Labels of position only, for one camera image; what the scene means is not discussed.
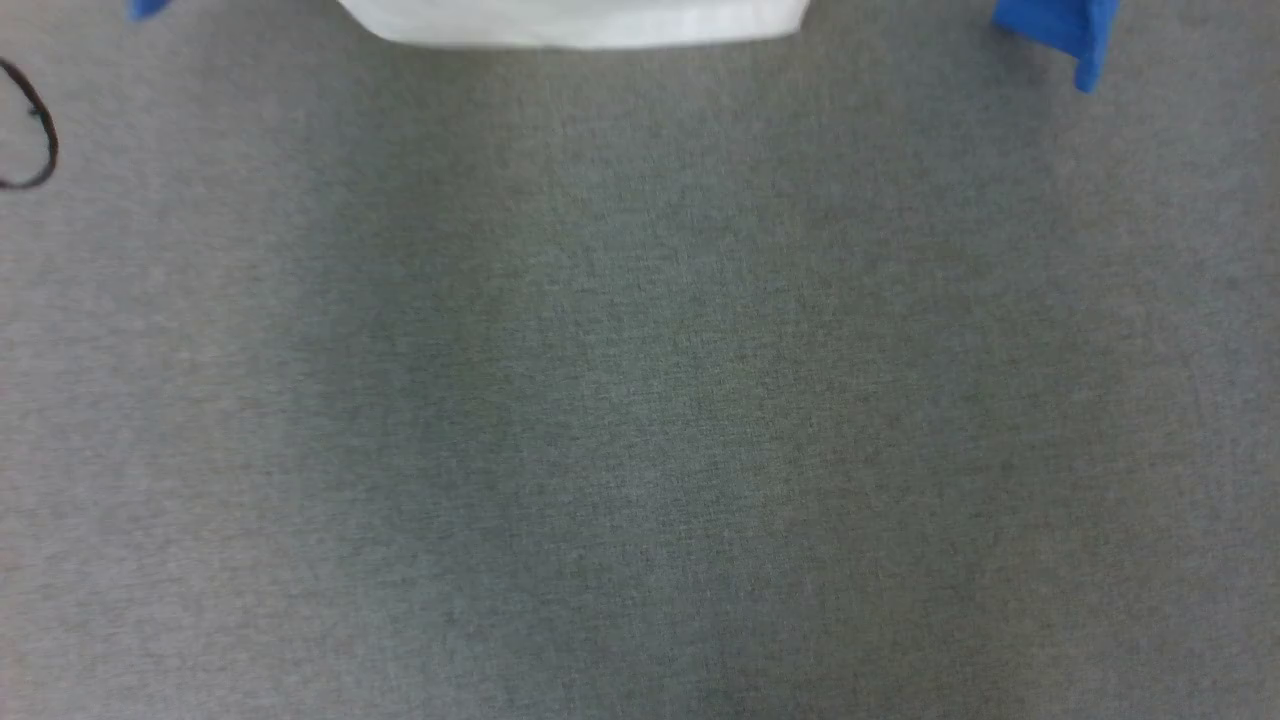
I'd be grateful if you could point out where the blue and white shirt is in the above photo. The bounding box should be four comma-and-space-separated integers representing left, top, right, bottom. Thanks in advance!
128, 0, 1122, 95

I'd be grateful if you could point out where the grey-green fabric sofa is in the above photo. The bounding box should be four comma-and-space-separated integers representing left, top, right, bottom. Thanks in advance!
0, 0, 1280, 720

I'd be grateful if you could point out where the left arm cable, teal plug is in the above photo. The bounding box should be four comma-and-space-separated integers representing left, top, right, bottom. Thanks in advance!
0, 58, 61, 192

